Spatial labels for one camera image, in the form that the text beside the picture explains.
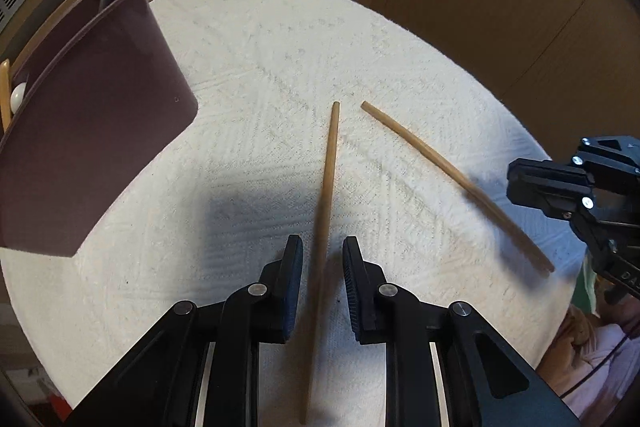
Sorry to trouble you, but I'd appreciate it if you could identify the wooden chopstick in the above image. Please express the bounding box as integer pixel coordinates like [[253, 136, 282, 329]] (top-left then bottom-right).
[[361, 101, 556, 278], [300, 102, 342, 425]]

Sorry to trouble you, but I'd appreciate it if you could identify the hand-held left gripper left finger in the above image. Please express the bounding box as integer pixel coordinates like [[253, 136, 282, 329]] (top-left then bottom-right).
[[65, 235, 305, 427]]

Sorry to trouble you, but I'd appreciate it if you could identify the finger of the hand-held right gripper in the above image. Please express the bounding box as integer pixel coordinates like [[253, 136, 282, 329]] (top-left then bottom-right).
[[572, 136, 640, 170], [506, 158, 598, 220]]

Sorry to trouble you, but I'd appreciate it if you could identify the person's clothing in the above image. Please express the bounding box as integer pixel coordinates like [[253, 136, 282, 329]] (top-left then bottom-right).
[[537, 252, 640, 427]]

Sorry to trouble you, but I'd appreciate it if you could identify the thin black cable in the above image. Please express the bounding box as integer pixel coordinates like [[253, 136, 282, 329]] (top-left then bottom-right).
[[560, 327, 640, 404]]

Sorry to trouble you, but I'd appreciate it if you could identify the wooden utensil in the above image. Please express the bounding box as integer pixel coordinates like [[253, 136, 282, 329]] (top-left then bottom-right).
[[0, 59, 14, 132]]

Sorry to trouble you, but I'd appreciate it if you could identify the maroon plastic utensil holder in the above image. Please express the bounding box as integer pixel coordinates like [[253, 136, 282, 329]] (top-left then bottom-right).
[[0, 0, 199, 258]]

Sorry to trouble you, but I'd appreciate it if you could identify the white towel mat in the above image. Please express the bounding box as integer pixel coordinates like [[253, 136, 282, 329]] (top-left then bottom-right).
[[0, 0, 588, 427]]

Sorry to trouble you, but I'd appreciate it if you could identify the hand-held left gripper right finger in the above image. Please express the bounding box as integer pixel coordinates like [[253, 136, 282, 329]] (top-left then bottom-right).
[[343, 236, 583, 427]]

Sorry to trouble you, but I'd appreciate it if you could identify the small white spoon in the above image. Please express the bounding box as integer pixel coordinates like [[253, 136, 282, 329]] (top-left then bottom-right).
[[10, 83, 29, 112]]

